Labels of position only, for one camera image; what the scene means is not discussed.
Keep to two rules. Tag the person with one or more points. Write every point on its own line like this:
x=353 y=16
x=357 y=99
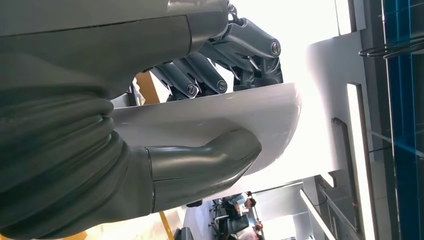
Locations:
x=248 y=233
x=240 y=200

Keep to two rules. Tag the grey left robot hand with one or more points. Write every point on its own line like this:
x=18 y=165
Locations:
x=99 y=49

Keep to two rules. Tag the black curved rail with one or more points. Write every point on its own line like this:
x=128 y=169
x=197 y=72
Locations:
x=362 y=53

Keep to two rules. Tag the black office chair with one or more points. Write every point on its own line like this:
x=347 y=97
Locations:
x=232 y=225

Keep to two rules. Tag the cardboard box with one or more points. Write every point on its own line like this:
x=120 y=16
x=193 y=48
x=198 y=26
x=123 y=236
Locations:
x=147 y=89

